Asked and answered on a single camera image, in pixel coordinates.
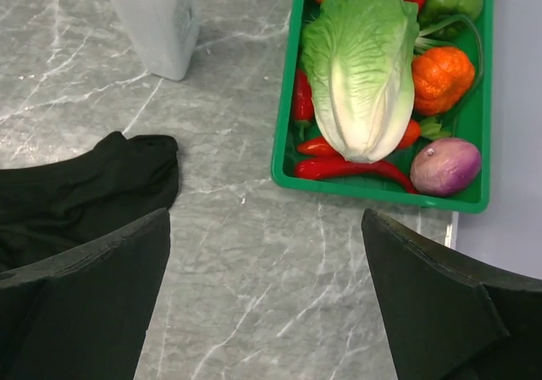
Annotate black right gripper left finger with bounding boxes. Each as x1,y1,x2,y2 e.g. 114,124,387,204
1,209,170,380

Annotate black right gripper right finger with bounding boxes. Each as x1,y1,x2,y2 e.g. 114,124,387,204
361,209,541,380

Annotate black printed t-shirt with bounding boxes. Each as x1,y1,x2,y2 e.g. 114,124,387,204
1,132,180,271

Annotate toy purple onion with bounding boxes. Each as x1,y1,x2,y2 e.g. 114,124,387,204
410,137,482,197

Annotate toy orange carrot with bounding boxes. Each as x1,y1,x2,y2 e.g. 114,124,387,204
396,119,421,150

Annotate green plastic tray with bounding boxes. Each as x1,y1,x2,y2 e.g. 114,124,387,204
271,0,493,213

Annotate toy long red chili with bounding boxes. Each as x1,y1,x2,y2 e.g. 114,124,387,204
294,156,418,194

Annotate toy orange bumpy pumpkin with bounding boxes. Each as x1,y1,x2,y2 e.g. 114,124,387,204
412,47,476,117

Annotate toy small red pepper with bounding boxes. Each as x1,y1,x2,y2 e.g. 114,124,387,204
292,69,314,123

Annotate toy napa cabbage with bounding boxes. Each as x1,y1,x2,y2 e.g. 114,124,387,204
301,0,419,163

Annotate white rectangular bottle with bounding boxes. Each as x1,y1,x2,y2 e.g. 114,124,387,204
110,0,199,81

